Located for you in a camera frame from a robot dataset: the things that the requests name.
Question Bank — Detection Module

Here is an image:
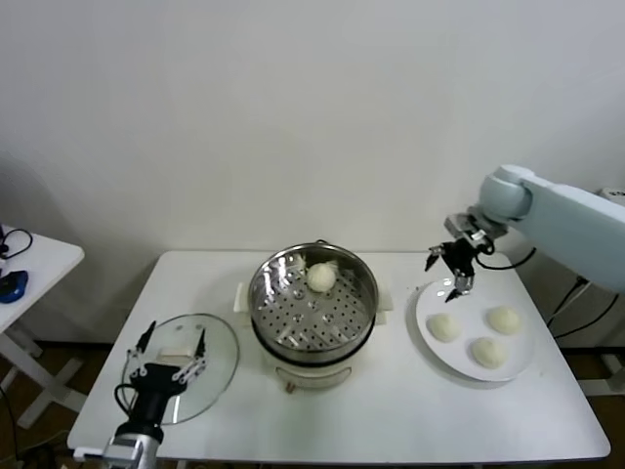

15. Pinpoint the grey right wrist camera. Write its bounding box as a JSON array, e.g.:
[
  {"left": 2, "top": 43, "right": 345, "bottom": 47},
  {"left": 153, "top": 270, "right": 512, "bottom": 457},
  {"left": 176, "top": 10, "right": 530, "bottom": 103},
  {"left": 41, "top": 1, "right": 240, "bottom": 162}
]
[{"left": 442, "top": 213, "right": 495, "bottom": 245}]

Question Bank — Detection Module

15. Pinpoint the white electric cooking pot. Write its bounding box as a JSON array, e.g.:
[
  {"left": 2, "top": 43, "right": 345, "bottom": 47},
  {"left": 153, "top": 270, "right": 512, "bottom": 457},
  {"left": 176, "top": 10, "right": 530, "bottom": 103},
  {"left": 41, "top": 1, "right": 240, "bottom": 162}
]
[{"left": 233, "top": 280, "right": 395, "bottom": 395}]

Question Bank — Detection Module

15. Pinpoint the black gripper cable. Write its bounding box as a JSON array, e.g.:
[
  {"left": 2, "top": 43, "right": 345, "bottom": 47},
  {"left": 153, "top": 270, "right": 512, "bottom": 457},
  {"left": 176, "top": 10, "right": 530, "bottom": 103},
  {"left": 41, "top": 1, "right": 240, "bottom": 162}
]
[
  {"left": 476, "top": 243, "right": 538, "bottom": 271},
  {"left": 113, "top": 382, "right": 139, "bottom": 417}
]

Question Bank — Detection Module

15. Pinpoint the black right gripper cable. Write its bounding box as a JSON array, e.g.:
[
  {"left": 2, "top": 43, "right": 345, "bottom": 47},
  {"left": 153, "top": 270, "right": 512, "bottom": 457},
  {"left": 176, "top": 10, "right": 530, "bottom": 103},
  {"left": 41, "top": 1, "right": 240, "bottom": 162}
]
[{"left": 476, "top": 243, "right": 538, "bottom": 271}]

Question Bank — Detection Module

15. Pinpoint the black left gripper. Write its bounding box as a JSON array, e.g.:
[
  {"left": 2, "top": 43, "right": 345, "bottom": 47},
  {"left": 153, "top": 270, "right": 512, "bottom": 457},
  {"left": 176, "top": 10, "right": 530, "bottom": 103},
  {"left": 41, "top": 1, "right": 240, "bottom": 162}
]
[{"left": 125, "top": 320, "right": 209, "bottom": 427}]

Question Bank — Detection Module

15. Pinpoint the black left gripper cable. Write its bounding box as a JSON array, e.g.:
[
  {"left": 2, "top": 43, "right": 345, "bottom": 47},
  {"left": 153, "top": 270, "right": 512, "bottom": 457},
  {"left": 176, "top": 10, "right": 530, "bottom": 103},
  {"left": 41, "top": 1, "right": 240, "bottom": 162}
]
[{"left": 113, "top": 382, "right": 139, "bottom": 417}]

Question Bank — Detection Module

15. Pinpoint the white round plate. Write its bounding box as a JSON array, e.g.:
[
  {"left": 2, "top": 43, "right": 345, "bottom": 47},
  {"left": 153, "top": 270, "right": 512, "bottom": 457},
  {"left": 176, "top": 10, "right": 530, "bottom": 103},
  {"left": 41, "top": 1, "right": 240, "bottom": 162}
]
[{"left": 406, "top": 277, "right": 536, "bottom": 382}]

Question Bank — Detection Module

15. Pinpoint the blue handheld device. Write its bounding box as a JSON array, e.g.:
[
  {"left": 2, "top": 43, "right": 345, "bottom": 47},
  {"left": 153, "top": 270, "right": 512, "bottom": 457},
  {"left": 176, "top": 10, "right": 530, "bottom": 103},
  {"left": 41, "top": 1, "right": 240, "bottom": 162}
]
[{"left": 0, "top": 271, "right": 29, "bottom": 305}]

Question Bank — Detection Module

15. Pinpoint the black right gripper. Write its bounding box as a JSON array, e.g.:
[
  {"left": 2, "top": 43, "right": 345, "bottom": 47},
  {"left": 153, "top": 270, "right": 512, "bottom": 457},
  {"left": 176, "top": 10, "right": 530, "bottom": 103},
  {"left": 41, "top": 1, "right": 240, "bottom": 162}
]
[{"left": 424, "top": 237, "right": 478, "bottom": 304}]

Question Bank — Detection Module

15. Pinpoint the stainless steel steamer basket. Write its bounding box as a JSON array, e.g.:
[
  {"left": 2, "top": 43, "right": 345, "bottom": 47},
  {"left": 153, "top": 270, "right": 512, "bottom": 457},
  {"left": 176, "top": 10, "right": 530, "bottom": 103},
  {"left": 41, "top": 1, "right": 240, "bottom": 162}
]
[{"left": 248, "top": 243, "right": 380, "bottom": 356}]

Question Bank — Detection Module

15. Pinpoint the round glass pot lid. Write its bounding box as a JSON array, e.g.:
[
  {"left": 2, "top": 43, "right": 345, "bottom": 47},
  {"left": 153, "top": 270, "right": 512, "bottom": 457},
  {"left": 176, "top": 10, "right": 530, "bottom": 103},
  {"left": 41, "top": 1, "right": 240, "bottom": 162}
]
[{"left": 121, "top": 313, "right": 240, "bottom": 426}]

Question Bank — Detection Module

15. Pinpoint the thin black looped cable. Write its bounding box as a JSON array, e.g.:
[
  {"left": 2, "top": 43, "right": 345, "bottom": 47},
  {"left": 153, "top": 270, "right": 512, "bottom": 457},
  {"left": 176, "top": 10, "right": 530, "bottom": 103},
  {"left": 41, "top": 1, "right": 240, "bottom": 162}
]
[{"left": 0, "top": 229, "right": 34, "bottom": 261}]

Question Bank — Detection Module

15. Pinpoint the white steamed baozi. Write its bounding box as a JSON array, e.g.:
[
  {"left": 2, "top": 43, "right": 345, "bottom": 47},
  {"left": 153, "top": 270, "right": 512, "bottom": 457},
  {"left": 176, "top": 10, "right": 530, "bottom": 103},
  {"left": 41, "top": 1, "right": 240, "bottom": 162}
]
[
  {"left": 486, "top": 306, "right": 521, "bottom": 336},
  {"left": 470, "top": 336, "right": 509, "bottom": 368},
  {"left": 306, "top": 262, "right": 337, "bottom": 294},
  {"left": 427, "top": 313, "right": 463, "bottom": 343}
]

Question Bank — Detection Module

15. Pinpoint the white folding side table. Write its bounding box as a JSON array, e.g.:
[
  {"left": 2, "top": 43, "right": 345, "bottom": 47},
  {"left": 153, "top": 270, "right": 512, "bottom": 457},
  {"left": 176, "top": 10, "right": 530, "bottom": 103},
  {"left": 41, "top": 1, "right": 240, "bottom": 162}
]
[{"left": 0, "top": 224, "right": 85, "bottom": 431}]

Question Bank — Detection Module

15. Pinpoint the black power cable with adapter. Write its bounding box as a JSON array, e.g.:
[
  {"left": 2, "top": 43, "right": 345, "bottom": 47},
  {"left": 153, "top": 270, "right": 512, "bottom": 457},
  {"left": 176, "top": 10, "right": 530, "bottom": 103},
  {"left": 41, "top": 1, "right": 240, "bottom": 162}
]
[{"left": 545, "top": 275, "right": 621, "bottom": 341}]

